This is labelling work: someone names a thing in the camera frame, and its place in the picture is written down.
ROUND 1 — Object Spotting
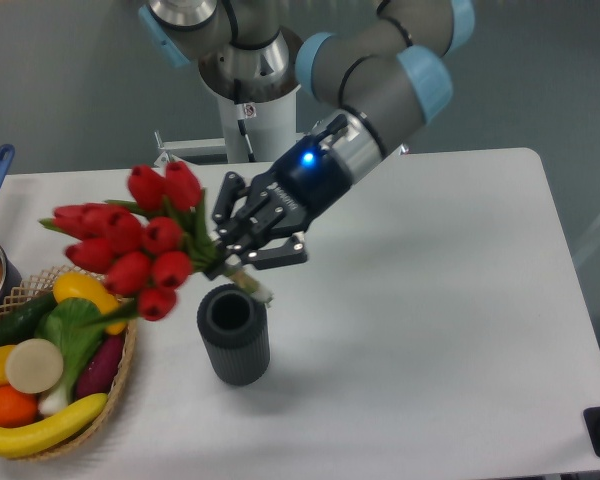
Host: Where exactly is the yellow squash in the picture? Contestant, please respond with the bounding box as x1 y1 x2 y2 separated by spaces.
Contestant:
52 271 128 336

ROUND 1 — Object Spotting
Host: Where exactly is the purple sweet potato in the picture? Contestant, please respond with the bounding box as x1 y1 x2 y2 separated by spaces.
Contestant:
74 334 124 400

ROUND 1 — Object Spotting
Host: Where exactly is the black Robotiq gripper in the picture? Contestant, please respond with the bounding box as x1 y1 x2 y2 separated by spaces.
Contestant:
204 138 352 280

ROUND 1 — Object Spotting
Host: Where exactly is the green bok choy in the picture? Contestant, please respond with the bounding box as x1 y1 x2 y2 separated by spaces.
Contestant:
35 298 103 417

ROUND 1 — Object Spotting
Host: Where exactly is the yellow banana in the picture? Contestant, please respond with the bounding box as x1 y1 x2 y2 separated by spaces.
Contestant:
0 393 108 459

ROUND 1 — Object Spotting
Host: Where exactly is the green cucumber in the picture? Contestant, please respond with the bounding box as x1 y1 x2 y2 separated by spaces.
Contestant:
0 292 57 347

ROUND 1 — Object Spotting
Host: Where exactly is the woven wicker basket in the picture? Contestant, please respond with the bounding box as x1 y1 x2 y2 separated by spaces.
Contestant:
0 265 137 461

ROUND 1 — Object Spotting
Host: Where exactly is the red tulip bouquet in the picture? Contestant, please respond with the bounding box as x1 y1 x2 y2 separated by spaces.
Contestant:
40 160 272 327

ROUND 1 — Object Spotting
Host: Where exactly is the orange fruit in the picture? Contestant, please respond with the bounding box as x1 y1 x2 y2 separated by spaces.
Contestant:
0 385 38 428

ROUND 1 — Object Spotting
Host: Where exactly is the dark grey ribbed vase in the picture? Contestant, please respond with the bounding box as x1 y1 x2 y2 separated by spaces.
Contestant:
197 284 270 386

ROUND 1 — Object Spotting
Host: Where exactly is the beige round slice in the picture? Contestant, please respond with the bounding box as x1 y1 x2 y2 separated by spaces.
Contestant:
5 338 64 394

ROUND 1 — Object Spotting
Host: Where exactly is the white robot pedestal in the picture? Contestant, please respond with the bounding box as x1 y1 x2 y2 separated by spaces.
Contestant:
154 87 304 167

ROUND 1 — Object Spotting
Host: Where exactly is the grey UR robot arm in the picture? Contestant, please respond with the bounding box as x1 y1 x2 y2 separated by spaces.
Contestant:
138 1 475 278

